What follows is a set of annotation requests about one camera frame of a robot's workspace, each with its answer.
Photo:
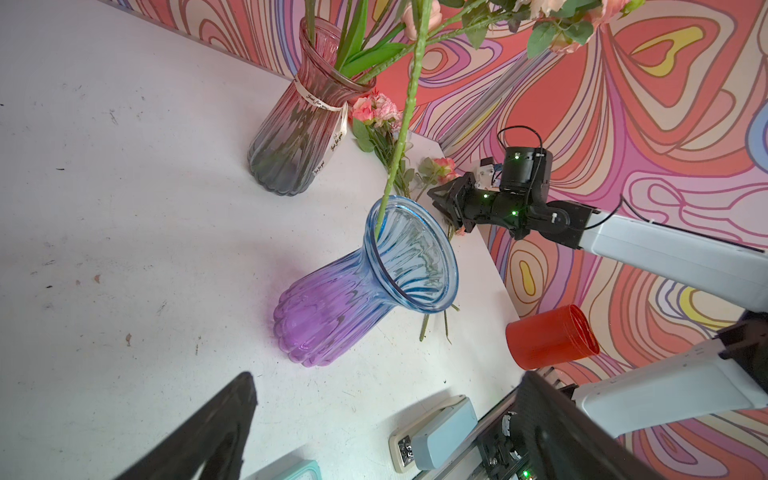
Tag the artificial flower bunch on table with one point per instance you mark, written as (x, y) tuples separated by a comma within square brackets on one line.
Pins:
[(376, 121)]

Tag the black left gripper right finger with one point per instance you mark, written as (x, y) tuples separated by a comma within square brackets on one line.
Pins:
[(564, 443)]

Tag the cream carnation stem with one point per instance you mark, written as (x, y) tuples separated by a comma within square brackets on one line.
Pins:
[(557, 26)]

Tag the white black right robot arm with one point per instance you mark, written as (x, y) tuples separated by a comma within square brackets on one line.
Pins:
[(726, 373)]

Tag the red plastic cup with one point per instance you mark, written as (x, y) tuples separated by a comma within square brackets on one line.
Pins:
[(550, 338)]

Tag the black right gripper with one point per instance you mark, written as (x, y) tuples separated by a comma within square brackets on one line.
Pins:
[(466, 206)]

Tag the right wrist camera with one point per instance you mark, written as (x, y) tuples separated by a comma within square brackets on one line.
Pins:
[(486, 174)]

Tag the purple glass vase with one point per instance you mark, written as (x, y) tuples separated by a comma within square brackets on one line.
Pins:
[(406, 260)]

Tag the pink tulip bud stem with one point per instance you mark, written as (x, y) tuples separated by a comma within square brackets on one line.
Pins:
[(357, 55)]

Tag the green stem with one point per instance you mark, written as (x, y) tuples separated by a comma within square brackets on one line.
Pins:
[(405, 120)]

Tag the pink grey glass vase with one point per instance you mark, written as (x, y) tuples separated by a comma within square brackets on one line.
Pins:
[(309, 121)]

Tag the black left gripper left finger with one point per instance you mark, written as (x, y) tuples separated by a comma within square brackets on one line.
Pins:
[(210, 444)]

